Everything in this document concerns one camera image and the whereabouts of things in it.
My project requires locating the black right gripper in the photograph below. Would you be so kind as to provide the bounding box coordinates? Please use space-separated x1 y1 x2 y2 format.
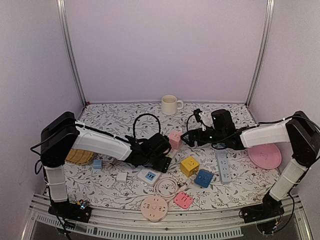
180 128 226 148

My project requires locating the pink cube socket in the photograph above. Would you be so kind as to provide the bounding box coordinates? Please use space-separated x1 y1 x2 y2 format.
168 130 183 150

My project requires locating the white colourful power strip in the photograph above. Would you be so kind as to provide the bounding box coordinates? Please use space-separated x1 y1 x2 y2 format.
137 167 162 187

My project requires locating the yellow cube socket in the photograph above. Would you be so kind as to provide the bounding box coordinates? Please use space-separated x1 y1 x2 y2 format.
180 156 200 178

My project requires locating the light blue small adapter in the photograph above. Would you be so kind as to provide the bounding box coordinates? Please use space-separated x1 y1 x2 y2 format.
214 143 226 150

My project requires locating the small white usb charger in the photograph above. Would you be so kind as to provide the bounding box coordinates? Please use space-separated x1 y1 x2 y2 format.
116 172 129 183

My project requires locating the grey blue power strip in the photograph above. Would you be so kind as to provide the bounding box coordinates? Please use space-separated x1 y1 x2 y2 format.
215 149 231 184

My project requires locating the dark blue cube socket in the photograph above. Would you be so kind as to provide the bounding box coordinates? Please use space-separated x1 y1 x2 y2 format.
194 169 214 188

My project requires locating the pink power cable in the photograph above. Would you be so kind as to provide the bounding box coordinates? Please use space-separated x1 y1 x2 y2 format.
153 177 191 203

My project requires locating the white square plug adapter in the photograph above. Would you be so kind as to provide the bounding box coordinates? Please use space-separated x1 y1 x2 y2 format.
99 175 116 189

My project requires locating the pale blue small charger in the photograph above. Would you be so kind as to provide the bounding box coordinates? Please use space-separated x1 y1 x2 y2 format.
92 159 103 170

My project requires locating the pink round power strip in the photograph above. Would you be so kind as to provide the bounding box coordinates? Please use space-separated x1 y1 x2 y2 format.
140 195 168 222

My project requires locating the pink square plug adapter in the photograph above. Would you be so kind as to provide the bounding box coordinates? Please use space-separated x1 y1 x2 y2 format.
173 191 193 209

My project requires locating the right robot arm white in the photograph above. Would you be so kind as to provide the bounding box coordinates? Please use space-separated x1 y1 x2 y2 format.
180 109 320 218

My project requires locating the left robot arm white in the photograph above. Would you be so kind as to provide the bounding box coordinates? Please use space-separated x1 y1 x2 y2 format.
30 111 172 217

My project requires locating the cream ceramic mug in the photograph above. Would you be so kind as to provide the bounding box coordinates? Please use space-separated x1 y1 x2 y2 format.
161 95 184 115

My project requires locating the yellow woven basket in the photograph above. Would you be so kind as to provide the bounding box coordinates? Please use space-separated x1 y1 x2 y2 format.
65 149 95 165

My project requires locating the pink round plate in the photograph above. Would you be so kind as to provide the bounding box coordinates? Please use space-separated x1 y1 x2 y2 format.
247 143 282 170

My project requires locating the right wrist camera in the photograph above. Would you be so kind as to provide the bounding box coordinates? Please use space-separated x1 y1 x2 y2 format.
193 108 212 132

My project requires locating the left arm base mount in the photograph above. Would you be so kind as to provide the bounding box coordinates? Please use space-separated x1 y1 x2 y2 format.
48 199 92 223

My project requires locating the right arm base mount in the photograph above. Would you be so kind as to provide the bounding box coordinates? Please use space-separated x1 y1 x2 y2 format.
240 192 285 223

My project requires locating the front aluminium rail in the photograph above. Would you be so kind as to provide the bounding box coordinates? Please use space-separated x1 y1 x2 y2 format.
18 193 313 240

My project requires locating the aluminium frame post right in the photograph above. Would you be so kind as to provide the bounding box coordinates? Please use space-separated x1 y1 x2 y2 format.
245 0 275 108

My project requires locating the aluminium frame post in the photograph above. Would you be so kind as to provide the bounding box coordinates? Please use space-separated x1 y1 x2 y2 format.
56 0 87 107
245 0 275 108

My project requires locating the aluminium frame post left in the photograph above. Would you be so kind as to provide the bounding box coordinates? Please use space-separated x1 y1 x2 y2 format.
56 0 87 107

